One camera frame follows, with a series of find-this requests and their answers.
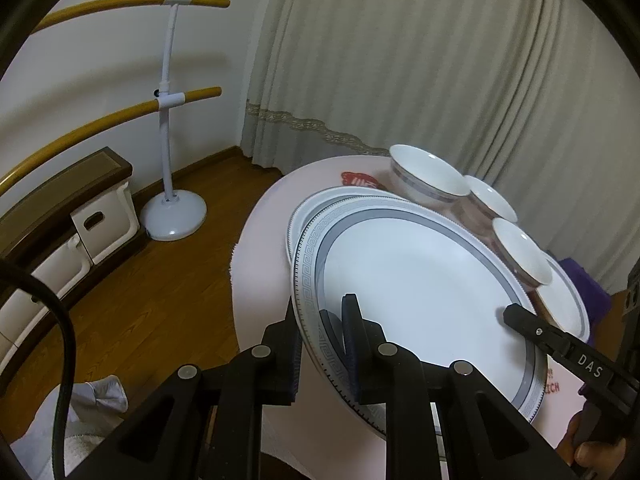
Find grey white cloth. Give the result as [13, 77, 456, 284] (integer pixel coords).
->
[70, 375, 128, 413]

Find black cable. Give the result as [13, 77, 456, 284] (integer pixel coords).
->
[0, 257, 76, 480]

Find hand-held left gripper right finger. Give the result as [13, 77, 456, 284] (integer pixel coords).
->
[340, 294, 581, 480]

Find large plate grey patterned rim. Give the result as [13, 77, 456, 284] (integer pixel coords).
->
[291, 199, 551, 443]

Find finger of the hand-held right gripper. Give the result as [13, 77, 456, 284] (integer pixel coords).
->
[502, 304, 571, 361]

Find white plate grey rim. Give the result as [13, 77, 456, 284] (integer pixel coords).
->
[530, 250, 592, 346]
[285, 186, 396, 266]

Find white barre stand wooden rails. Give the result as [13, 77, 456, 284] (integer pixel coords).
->
[0, 0, 231, 241]

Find round white printed table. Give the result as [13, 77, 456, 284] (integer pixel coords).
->
[232, 156, 640, 480]

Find purple cloth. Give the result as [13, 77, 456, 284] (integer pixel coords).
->
[557, 257, 613, 326]

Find white bowl grey band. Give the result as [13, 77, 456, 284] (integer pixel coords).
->
[487, 217, 553, 293]
[389, 144, 472, 211]
[452, 175, 518, 241]

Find person's right hand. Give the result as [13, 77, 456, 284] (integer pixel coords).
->
[560, 407, 628, 468]

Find cream curtain lace trim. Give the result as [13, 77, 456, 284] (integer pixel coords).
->
[240, 0, 640, 291]

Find white towel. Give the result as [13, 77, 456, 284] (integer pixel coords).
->
[10, 390, 116, 480]

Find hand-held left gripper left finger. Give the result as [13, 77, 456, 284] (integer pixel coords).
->
[65, 297, 306, 480]

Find white storage box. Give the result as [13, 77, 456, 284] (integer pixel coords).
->
[70, 185, 138, 266]
[0, 240, 93, 356]

